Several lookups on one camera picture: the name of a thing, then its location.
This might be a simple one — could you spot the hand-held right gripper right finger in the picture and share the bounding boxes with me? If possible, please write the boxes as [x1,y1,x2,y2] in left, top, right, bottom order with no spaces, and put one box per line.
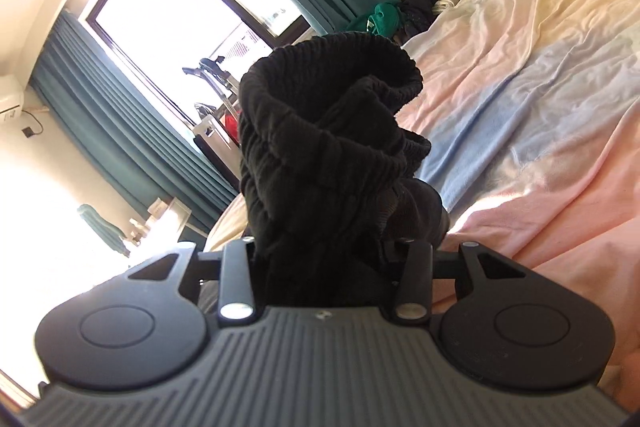
[392,239,531,325]

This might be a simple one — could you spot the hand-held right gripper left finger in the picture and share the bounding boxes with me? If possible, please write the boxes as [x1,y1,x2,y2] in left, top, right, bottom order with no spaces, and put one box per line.
[125,237,257,327]

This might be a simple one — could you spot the black pants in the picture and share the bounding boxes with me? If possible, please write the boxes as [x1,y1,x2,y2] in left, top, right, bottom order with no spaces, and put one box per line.
[237,32,451,308]

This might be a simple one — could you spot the white dressing table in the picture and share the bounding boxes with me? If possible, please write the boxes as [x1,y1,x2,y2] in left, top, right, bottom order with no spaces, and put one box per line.
[115,202,201,268]

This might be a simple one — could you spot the wavy teal framed mirror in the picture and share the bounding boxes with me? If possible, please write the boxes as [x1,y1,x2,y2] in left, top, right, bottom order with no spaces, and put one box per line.
[77,203,131,258]

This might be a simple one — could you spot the red cloth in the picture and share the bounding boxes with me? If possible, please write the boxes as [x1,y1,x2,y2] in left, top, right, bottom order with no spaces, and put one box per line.
[223,109,242,142]

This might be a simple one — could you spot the pastel blanket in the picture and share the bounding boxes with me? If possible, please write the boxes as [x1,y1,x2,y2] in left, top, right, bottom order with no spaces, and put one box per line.
[205,0,640,408]

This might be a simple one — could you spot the black dotted cloth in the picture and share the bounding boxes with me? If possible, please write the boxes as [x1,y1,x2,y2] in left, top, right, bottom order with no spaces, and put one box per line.
[397,0,438,40]

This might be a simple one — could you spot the dark framed window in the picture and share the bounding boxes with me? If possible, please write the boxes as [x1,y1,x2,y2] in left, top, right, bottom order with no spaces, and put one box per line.
[82,0,311,128]

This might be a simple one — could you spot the white air conditioner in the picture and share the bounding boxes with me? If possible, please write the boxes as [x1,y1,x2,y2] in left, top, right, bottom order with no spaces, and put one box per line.
[0,74,26,122]

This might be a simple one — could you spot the dark wooden chair frame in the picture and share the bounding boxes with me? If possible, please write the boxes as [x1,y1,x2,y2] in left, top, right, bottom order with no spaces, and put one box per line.
[192,114,241,188]

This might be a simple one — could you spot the black wall outlet with cable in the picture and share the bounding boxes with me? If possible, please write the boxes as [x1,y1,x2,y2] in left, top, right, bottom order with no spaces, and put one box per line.
[20,107,48,138]

